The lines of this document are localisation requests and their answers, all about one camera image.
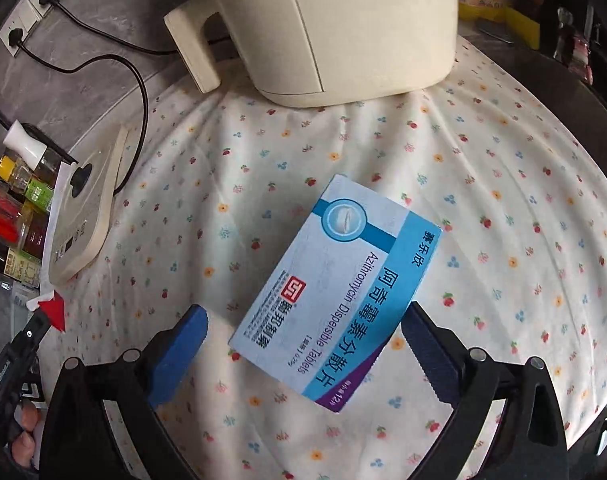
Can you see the dark sauce bottle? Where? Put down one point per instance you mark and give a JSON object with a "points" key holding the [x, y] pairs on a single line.
{"points": [[20, 257]]}

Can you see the white wall socket panel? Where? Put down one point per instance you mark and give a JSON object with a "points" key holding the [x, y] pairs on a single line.
{"points": [[33, 15]]}

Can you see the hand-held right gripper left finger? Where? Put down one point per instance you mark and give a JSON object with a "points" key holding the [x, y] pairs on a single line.
{"points": [[178, 355]]}

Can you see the small pink bottle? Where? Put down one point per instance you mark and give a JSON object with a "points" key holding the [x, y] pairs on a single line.
{"points": [[581, 55]]}

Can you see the person's left hand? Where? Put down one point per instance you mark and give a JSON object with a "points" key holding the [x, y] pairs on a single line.
{"points": [[25, 417]]}

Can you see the cream air fryer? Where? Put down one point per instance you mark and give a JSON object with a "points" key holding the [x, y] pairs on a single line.
{"points": [[333, 25]]}

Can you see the green label oil bottle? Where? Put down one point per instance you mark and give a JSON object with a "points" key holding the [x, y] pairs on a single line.
{"points": [[23, 180]]}

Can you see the red white wrapper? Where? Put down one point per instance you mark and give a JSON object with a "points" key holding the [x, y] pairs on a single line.
{"points": [[53, 310]]}

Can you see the cream appliance base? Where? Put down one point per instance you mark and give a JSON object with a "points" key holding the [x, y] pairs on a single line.
{"points": [[83, 220]]}

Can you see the red sauce bottle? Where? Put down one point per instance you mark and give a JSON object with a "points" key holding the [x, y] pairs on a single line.
{"points": [[3, 215]]}

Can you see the blue white medicine box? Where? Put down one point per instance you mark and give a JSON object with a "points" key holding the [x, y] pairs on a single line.
{"points": [[333, 285]]}

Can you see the floral tablecloth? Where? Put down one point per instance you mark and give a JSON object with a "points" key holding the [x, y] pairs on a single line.
{"points": [[483, 210]]}

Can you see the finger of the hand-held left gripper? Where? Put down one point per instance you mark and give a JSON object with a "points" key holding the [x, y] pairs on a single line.
{"points": [[33, 327]]}

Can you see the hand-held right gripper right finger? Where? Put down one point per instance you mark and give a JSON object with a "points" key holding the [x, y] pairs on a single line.
{"points": [[433, 355]]}

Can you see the white capped glass bottle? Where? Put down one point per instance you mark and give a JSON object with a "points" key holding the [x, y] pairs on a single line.
{"points": [[25, 142]]}

